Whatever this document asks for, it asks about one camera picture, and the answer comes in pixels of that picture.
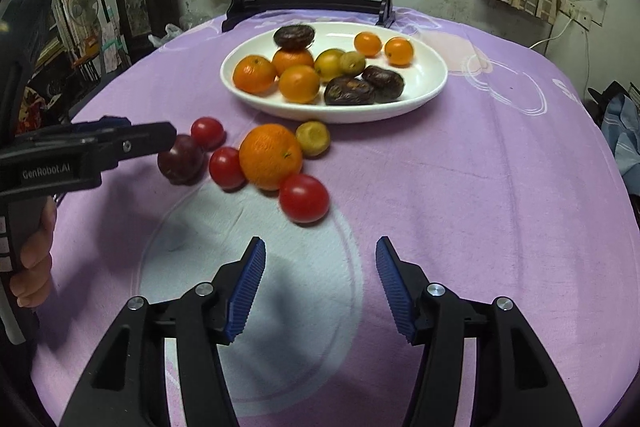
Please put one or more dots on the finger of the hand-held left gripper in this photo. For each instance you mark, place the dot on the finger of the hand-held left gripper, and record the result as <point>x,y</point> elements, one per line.
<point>107,124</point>
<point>145,142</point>

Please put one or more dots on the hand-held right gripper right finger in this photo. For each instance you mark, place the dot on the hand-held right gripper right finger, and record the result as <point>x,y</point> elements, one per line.
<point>397,292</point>

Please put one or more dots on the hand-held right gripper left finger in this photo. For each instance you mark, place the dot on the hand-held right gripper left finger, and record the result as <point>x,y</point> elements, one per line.
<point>245,292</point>

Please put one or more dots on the dark purple plum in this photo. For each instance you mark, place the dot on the dark purple plum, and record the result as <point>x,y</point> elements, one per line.
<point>181,164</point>

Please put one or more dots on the red cherry tomato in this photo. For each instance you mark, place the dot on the red cherry tomato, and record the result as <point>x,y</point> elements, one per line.
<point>226,167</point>
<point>207,132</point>
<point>303,198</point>

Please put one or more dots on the large orange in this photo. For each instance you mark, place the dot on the large orange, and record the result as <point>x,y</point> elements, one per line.
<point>270,156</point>

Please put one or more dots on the orange mandarin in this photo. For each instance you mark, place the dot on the orange mandarin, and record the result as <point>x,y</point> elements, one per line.
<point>292,61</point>
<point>255,74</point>

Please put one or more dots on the yellow-orange persimmon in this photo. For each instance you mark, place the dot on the yellow-orange persimmon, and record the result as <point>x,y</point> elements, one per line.
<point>299,83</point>
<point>329,63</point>

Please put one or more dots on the small yellow-green fruit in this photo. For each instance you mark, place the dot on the small yellow-green fruit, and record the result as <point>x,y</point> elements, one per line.
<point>312,138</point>
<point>353,63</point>

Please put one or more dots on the round dark water chestnut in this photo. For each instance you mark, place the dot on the round dark water chestnut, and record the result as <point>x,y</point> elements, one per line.
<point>293,36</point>

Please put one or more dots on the white oval plate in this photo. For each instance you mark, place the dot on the white oval plate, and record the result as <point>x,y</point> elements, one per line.
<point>425,72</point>

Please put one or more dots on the small orange kumquat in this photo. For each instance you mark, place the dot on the small orange kumquat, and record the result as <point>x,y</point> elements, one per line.
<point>399,51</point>
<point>368,44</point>

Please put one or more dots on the person's left hand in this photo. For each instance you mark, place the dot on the person's left hand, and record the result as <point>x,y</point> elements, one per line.
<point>37,257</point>

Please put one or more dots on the chair with pink cloth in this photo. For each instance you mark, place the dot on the chair with pink cloth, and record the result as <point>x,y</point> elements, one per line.
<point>112,49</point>

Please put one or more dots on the clear plastic bag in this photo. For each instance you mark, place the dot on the clear plastic bag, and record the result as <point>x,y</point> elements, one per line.
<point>167,32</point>

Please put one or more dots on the purple tablecloth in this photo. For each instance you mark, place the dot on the purple tablecloth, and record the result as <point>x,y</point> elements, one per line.
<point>475,207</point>

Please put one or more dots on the electric fan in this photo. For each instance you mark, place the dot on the electric fan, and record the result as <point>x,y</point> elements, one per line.
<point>80,4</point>

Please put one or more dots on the pile of blue clothes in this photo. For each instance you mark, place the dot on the pile of blue clothes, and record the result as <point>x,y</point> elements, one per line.
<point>620,132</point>

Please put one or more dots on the white wall socket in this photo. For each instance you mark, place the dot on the white wall socket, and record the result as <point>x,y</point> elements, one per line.
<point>580,13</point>

